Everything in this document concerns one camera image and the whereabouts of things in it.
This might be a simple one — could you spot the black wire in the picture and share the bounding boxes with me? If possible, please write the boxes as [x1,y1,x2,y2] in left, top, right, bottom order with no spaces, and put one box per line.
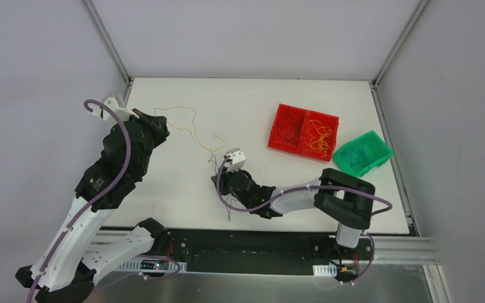
[277,117,304,145]

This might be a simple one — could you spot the yellow wire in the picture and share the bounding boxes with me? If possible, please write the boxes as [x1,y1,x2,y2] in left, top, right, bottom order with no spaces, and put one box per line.
[305,120,335,158]

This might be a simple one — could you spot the blue wire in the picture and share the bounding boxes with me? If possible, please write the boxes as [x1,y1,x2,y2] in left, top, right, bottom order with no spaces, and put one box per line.
[345,144,380,168]

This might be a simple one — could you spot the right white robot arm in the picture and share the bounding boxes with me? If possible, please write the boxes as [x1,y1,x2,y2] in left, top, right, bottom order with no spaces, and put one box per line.
[211,169,376,259]

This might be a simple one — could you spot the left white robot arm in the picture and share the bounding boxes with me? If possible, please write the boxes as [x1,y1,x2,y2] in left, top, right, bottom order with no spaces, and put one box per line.
[15,110,169,302]

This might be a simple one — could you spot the left red bin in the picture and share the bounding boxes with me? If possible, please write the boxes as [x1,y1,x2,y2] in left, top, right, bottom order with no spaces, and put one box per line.
[268,104,309,155]

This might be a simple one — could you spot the red bin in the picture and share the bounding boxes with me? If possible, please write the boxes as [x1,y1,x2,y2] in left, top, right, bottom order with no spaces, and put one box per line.
[268,104,309,155]
[300,110,339,162]

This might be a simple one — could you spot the right red bin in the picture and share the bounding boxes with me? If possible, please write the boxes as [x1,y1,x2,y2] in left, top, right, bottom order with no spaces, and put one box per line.
[300,110,339,162]

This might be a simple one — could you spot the green plastic bin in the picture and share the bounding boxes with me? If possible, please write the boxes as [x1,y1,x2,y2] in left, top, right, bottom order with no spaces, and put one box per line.
[332,131,395,177]

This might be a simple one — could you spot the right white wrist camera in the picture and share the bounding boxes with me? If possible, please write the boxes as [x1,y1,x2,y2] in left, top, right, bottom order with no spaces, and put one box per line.
[224,148,246,172]

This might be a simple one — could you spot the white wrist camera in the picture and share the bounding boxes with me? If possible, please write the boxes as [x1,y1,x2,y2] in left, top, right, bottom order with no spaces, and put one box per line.
[224,148,246,172]
[91,93,138,125]

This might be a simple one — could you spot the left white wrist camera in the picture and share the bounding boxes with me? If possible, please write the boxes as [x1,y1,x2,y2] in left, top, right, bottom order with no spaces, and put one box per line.
[91,93,138,125]

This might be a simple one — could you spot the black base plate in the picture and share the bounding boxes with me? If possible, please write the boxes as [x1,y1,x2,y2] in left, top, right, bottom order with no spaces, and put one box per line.
[145,229,372,276]

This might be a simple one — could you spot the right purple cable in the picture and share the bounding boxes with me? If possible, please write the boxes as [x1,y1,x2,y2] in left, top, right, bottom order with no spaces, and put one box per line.
[215,157,394,285]

